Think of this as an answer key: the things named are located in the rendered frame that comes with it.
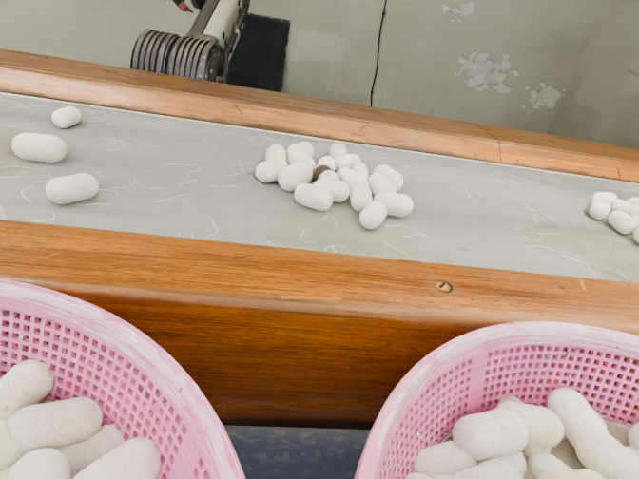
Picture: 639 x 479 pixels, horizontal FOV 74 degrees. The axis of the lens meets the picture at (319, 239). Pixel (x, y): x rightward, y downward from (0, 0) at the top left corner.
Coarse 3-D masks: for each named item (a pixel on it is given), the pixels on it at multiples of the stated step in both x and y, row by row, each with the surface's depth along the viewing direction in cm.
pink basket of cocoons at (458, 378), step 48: (480, 336) 20; (528, 336) 21; (576, 336) 22; (624, 336) 22; (432, 384) 18; (480, 384) 21; (528, 384) 22; (576, 384) 22; (384, 432) 14; (432, 432) 19
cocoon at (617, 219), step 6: (618, 210) 43; (612, 216) 43; (618, 216) 42; (624, 216) 42; (612, 222) 43; (618, 222) 42; (624, 222) 41; (630, 222) 41; (618, 228) 42; (624, 228) 41; (630, 228) 41
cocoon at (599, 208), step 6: (600, 198) 45; (594, 204) 44; (600, 204) 44; (606, 204) 44; (594, 210) 44; (600, 210) 44; (606, 210) 43; (594, 216) 44; (600, 216) 44; (606, 216) 44
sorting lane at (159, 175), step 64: (0, 128) 39; (64, 128) 41; (128, 128) 44; (192, 128) 48; (0, 192) 29; (128, 192) 32; (192, 192) 34; (256, 192) 36; (448, 192) 44; (512, 192) 48; (576, 192) 52; (384, 256) 31; (448, 256) 32; (512, 256) 34; (576, 256) 36
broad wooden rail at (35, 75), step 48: (0, 48) 54; (48, 96) 48; (96, 96) 49; (144, 96) 50; (192, 96) 51; (240, 96) 54; (288, 96) 59; (384, 144) 54; (432, 144) 55; (480, 144) 57; (528, 144) 58; (576, 144) 64
